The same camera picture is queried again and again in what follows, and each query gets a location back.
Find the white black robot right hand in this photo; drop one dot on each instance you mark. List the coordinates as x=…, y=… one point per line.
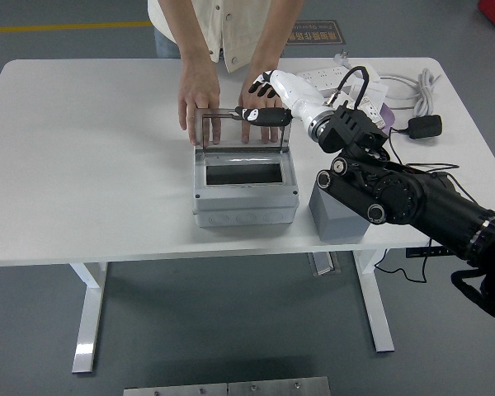
x=297, y=92

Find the person's left hand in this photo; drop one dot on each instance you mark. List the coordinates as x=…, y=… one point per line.
x=264, y=103

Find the person's right hand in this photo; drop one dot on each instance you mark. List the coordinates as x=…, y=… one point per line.
x=200, y=99

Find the transparent hinged box lid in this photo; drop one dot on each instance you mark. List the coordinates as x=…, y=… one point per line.
x=199, y=128

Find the person's left forearm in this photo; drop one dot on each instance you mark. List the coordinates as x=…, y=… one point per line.
x=276, y=37

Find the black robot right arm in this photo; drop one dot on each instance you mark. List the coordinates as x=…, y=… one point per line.
x=416, y=198

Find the person's right forearm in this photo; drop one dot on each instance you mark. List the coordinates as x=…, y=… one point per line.
x=187, y=33

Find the grey plastic junction box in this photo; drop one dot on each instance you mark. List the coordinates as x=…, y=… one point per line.
x=243, y=204

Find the white power strip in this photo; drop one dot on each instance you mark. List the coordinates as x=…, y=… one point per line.
x=326, y=76

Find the brown floor sign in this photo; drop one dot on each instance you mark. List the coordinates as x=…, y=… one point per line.
x=317, y=36

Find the person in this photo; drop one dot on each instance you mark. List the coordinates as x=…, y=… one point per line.
x=222, y=24

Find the black power adapter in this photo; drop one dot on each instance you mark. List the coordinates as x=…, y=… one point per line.
x=425, y=125

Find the grey block with round hole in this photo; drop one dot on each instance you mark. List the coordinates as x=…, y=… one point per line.
x=330, y=224

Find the yellow floor tape line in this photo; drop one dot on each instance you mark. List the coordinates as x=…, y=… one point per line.
x=66, y=27

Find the silver metal bar under table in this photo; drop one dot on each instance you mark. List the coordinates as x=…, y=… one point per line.
x=323, y=264

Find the black table control panel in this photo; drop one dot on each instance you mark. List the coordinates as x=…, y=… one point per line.
x=420, y=252

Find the white table leg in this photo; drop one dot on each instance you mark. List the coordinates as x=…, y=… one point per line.
x=88, y=321
x=377, y=321

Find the small white wall switch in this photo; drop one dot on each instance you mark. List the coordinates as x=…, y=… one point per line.
x=373, y=76

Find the white square switch panel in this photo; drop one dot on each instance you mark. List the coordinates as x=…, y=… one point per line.
x=375, y=92

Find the grey metal base plate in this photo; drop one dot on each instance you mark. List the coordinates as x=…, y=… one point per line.
x=175, y=390
x=278, y=387

